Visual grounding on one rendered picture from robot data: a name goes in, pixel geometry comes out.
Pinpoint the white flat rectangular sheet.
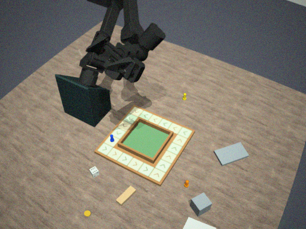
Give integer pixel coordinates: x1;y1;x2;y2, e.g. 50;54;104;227
183;217;216;229

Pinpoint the yellow flat disc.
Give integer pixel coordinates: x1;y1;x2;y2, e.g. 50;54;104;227
84;211;91;217

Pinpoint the orange game pawn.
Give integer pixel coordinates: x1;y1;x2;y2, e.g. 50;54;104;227
184;180;189;188

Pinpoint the tan rectangular block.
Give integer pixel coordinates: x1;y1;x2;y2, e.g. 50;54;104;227
116;186;136;206

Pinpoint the white die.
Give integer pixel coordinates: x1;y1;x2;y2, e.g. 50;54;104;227
89;167;99;178

